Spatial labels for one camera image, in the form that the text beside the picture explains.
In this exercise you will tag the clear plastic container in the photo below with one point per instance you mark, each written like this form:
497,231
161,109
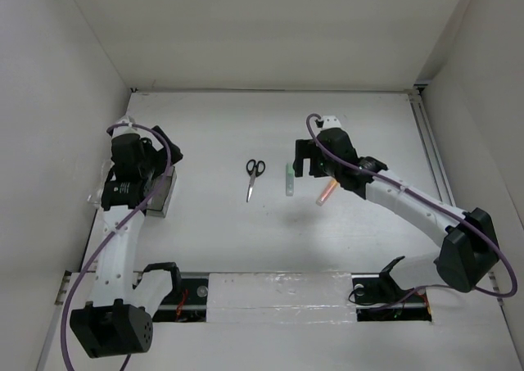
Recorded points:
95,195

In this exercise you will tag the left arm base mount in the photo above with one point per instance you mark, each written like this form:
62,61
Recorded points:
188,304

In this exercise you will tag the aluminium rail right edge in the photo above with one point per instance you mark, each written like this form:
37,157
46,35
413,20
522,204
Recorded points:
429,144

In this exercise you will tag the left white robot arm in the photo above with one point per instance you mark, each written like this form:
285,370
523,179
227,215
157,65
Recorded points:
117,317

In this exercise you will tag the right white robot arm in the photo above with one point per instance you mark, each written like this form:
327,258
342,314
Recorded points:
466,240

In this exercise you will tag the yellow orange highlighter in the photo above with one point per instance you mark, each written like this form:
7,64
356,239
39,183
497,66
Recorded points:
327,192

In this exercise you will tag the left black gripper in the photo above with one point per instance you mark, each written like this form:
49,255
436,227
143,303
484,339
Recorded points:
158,154

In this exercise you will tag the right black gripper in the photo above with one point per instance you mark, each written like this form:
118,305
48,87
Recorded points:
304,148

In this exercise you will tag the green capped marker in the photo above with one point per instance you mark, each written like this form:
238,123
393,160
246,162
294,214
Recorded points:
290,175

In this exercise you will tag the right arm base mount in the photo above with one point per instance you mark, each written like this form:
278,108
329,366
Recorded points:
377,296

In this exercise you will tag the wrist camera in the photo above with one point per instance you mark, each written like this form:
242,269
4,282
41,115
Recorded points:
123,126
326,122

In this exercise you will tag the black handled scissors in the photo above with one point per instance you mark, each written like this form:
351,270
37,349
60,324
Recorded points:
254,169

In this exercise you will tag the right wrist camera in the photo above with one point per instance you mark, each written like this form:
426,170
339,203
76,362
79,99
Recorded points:
326,122

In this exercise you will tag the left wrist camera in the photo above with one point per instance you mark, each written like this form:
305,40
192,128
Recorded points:
123,126

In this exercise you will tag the grey smoked plastic container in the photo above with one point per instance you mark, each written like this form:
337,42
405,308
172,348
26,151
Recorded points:
159,204

